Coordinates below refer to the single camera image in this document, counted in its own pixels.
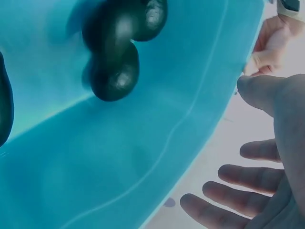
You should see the person's left hand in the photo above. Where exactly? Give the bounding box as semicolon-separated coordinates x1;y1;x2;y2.
242;14;305;77

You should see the person's right hand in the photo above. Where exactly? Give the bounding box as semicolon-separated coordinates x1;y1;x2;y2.
180;73;305;229

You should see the blue plastic basin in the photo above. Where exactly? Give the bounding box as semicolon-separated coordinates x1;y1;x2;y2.
0;0;265;229

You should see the dark oval object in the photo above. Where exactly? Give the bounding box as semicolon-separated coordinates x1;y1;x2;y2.
0;51;14;147
81;42;140;103
133;0;169;42
81;0;143;72

